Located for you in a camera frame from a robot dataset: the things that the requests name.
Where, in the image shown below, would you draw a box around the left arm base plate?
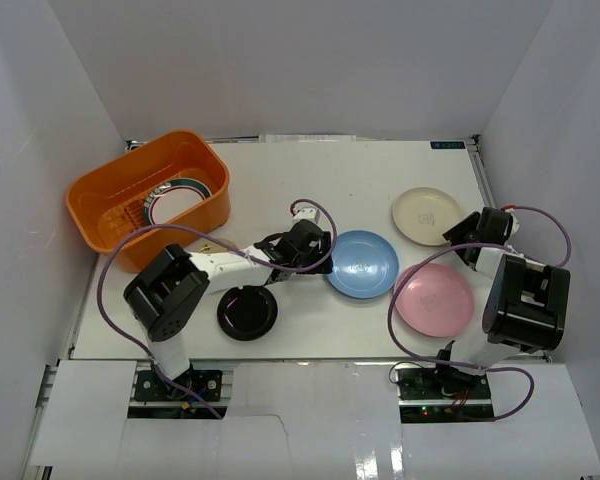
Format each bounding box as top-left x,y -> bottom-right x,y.
131,367 -> 223,411

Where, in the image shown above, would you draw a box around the beige small plate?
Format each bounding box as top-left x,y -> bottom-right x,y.
190,239 -> 238,254

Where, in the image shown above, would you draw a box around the blue plastic plate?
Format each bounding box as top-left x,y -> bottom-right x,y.
326,230 -> 400,300

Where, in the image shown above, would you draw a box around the orange plastic bin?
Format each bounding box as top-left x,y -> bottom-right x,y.
66,130 -> 231,255

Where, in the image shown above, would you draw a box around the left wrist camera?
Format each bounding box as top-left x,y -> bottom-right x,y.
292,206 -> 320,225

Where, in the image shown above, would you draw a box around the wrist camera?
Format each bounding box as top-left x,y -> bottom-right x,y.
501,205 -> 519,239
292,206 -> 320,225

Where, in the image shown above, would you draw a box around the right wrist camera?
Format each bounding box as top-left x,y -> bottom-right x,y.
501,205 -> 519,239

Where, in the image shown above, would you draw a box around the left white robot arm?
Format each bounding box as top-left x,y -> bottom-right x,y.
123,219 -> 333,399

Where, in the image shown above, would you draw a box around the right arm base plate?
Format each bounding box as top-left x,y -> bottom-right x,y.
388,365 -> 495,425

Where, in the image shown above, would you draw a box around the white paper sheets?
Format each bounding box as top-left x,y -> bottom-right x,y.
258,134 -> 357,144

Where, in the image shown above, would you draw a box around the green rimmed white plate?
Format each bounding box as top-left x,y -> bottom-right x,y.
142,178 -> 212,225

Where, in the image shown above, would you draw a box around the pink plastic plate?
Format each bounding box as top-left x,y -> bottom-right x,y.
395,263 -> 475,338

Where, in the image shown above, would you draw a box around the cream white plate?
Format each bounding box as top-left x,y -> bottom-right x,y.
392,187 -> 464,247

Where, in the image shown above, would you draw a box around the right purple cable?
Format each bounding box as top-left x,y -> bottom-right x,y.
387,203 -> 574,422

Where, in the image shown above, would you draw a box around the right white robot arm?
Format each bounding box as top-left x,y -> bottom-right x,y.
431,207 -> 571,399

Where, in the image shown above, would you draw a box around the black plate centre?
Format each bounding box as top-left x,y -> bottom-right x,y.
216,286 -> 278,342

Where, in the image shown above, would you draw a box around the blue label sticker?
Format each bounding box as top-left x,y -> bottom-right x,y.
430,141 -> 466,150

